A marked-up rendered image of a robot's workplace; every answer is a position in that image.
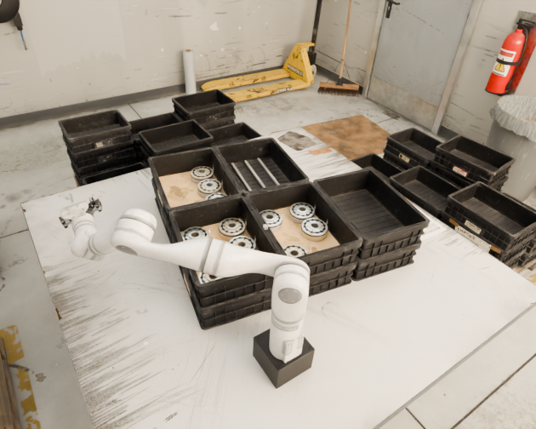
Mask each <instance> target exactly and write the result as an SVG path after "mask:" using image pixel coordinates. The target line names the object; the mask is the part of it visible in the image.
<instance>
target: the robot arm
mask: <svg viewBox="0 0 536 429"><path fill-rule="evenodd" d="M89 201H90V203H87V202H85V201H82V202H80V203H77V204H75V205H72V206H71V207H69V208H67V209H64V210H62V211H61V212H60V217H59V219H60V222H61V224H62V225H63V227H64V228H67V227H68V225H69V224H71V226H72V230H73V231H74V235H75V237H74V240H73V242H72V244H71V252H72V253H73V254H74V255H75V256H77V257H81V258H84V259H88V260H94V261H100V260H103V259H104V258H105V256H106V254H109V253H111V252H113V251H115V250H116V249H117V250H119V251H121V252H123V253H126V254H129V255H136V256H139V257H144V258H148V259H153V260H160V261H165V262H168V263H172V264H175V265H178V266H183V267H187V268H190V269H192V270H195V271H198V272H203V273H206V274H209V275H212V276H216V277H233V276H237V275H242V274H245V273H252V272H253V273H261V274H265V275H268V276H272V277H274V281H273V286H272V294H271V331H270V346H269V347H270V351H271V354H272V355H273V356H274V357H275V358H278V359H281V360H282V361H283V362H284V363H286V362H288V361H289V360H291V359H293V358H295V357H297V356H299V355H300V354H301V352H302V346H303V340H304V334H303V333H302V329H303V323H304V318H305V311H306V306H307V301H308V294H309V282H310V269H309V267H308V265H306V263H304V261H302V260H299V259H296V258H293V257H289V256H285V255H276V254H271V253H266V252H261V251H258V250H254V249H248V248H244V247H242V246H238V245H235V244H232V243H228V242H225V241H221V240H219V239H215V238H212V237H196V238H193V239H190V240H186V241H183V242H180V243H171V244H158V243H151V240H152V237H153V235H154V232H155V230H156V227H157V220H156V218H155V217H154V216H153V215H152V214H151V213H149V212H147V211H145V210H143V209H127V210H126V211H124V212H123V213H122V214H121V215H120V216H119V217H118V218H117V219H116V220H115V221H114V222H112V223H111V224H110V225H109V226H108V227H106V228H105V229H103V230H101V231H99V232H98V231H97V228H96V222H95V219H94V212H96V211H99V212H101V211H102V203H101V202H100V200H99V199H98V198H97V199H95V200H94V198H93V197H89ZM92 205H93V207H92Z"/></svg>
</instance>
